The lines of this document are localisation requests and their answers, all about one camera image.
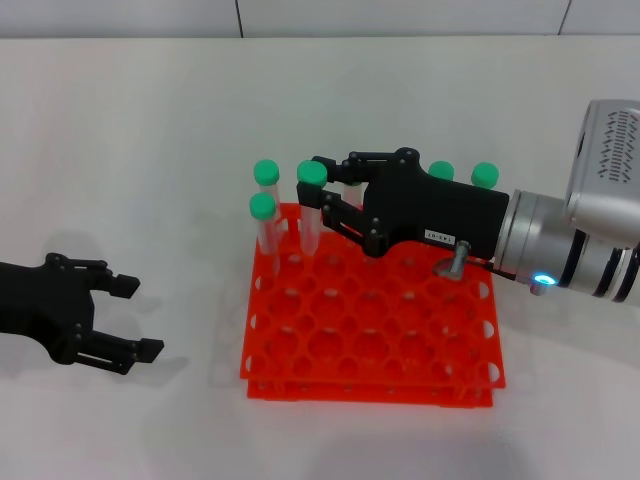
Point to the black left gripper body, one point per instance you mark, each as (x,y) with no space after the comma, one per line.
(50,305)

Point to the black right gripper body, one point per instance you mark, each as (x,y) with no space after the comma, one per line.
(440,210)

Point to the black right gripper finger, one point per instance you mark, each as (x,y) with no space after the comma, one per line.
(310,192)
(360,167)

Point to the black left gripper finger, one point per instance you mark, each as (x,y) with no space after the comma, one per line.
(147,350)
(125,286)

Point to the clear test tube green cap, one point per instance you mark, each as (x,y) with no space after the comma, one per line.
(266,171)
(353,194)
(485,174)
(311,172)
(262,206)
(441,169)

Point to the orange test tube rack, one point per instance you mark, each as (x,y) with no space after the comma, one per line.
(370,320)

